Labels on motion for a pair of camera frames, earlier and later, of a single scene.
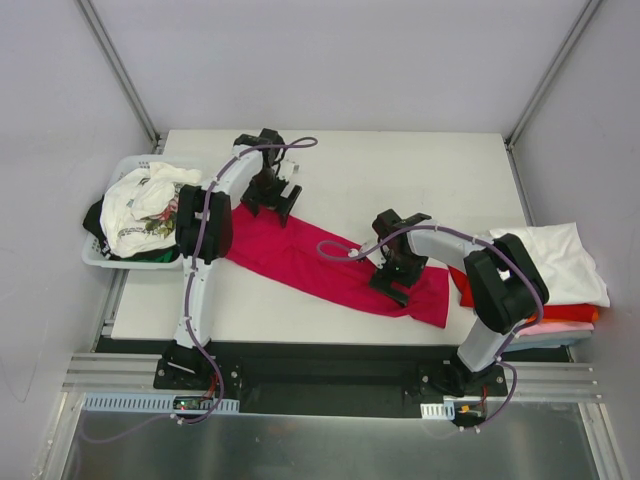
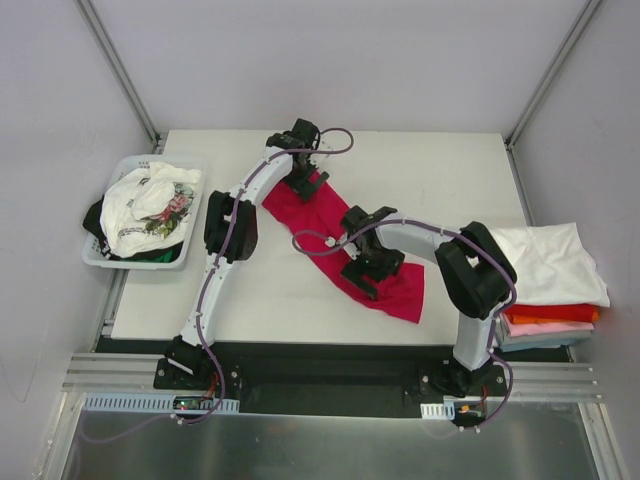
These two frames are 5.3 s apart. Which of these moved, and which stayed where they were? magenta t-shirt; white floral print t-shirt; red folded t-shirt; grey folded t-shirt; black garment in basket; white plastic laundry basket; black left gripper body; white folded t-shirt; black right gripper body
Moved: magenta t-shirt; black right gripper body; black left gripper body
Stayed: red folded t-shirt; white folded t-shirt; black garment in basket; white plastic laundry basket; grey folded t-shirt; white floral print t-shirt
